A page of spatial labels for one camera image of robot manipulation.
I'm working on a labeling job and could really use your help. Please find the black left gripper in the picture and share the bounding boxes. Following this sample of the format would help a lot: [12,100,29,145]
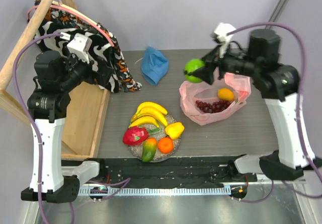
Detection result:
[58,46,114,92]

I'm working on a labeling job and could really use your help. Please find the pink plastic bag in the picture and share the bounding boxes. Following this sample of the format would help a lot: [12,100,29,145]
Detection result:
[179,70,252,126]

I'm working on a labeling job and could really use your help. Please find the yellow fake banana bunch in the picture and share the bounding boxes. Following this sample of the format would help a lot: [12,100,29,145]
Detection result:
[131,102,168,126]

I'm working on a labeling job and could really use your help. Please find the single yellow fake banana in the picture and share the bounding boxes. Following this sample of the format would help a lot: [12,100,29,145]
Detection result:
[128,116,159,128]

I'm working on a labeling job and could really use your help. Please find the red fake dragon fruit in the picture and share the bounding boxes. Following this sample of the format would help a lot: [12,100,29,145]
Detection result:
[122,126,160,146]

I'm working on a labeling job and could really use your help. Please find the yellow fake bell pepper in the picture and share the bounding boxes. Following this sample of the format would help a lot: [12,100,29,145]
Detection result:
[165,122,185,140]

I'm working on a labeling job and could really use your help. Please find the green orange fake mango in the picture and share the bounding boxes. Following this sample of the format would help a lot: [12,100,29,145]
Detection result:
[141,137,157,162]

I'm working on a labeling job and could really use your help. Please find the orange fake fruit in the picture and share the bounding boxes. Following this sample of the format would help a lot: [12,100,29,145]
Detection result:
[157,137,174,154]

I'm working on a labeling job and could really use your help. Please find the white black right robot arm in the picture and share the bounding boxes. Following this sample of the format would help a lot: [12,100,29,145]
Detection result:
[188,28,321,181]

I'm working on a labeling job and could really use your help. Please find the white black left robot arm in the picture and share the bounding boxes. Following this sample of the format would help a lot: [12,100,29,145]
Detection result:
[21,50,107,204]

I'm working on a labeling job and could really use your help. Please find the yellow fake lemon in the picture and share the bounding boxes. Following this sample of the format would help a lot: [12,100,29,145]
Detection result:
[217,88,234,101]

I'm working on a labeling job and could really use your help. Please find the fake red grapes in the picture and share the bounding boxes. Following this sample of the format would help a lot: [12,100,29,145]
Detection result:
[195,100,231,113]

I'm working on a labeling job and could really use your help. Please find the blue bucket hat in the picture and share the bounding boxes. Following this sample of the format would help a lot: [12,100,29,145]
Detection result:
[140,46,169,86]

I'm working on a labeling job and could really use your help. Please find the black white orange patterned cloth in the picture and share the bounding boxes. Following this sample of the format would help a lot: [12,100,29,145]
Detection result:
[35,9,142,93]

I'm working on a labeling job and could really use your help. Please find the pink hanger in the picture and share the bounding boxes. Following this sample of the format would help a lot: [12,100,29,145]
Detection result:
[27,4,115,46]

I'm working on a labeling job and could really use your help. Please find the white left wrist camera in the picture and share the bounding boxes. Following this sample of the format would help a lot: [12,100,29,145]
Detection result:
[60,33,92,64]

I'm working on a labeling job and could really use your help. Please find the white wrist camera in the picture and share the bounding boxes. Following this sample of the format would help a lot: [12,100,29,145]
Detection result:
[213,23,236,58]
[60,33,92,64]

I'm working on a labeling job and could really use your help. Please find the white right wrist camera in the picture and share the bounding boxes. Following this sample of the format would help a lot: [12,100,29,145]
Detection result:
[213,23,236,58]

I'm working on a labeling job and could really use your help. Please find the wooden rack frame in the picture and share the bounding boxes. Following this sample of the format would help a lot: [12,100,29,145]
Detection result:
[0,0,111,161]

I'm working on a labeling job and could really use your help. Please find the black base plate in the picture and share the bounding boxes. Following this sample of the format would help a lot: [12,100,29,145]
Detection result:
[77,156,259,188]

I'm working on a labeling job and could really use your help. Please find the aluminium corner post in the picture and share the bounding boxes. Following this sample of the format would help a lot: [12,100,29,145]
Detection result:
[268,0,289,23]

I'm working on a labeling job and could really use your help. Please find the aluminium rail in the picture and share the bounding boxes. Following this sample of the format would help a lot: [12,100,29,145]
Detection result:
[78,182,239,199]

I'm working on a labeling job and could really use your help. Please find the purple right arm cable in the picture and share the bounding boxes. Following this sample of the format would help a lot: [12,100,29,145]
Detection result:
[226,22,322,204]

